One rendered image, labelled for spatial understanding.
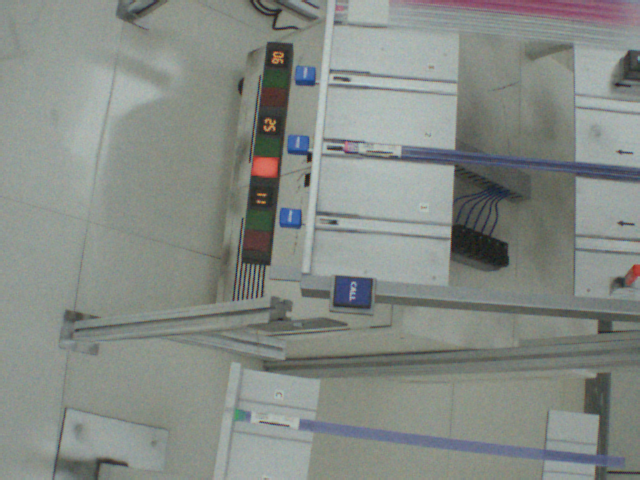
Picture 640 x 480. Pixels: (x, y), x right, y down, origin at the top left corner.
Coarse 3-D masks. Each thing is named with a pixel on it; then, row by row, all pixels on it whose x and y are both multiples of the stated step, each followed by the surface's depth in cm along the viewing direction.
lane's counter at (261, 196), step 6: (252, 186) 125; (258, 186) 125; (252, 192) 125; (258, 192) 125; (264, 192) 125; (270, 192) 125; (252, 198) 125; (258, 198) 125; (264, 198) 125; (270, 198) 125; (252, 204) 124; (258, 204) 124; (264, 204) 124; (270, 204) 124
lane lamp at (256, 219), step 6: (252, 210) 124; (258, 210) 124; (252, 216) 124; (258, 216) 124; (264, 216) 124; (270, 216) 124; (246, 222) 124; (252, 222) 124; (258, 222) 124; (264, 222) 124; (270, 222) 124; (246, 228) 124; (252, 228) 123; (258, 228) 123; (264, 228) 123; (270, 228) 123
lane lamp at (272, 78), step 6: (264, 72) 130; (270, 72) 130; (276, 72) 130; (282, 72) 130; (264, 78) 129; (270, 78) 129; (276, 78) 129; (282, 78) 129; (264, 84) 129; (270, 84) 129; (276, 84) 129; (282, 84) 129
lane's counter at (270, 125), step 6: (264, 120) 128; (270, 120) 128; (276, 120) 128; (264, 126) 127; (270, 126) 127; (276, 126) 127; (258, 132) 127; (264, 132) 127; (270, 132) 127; (276, 132) 127
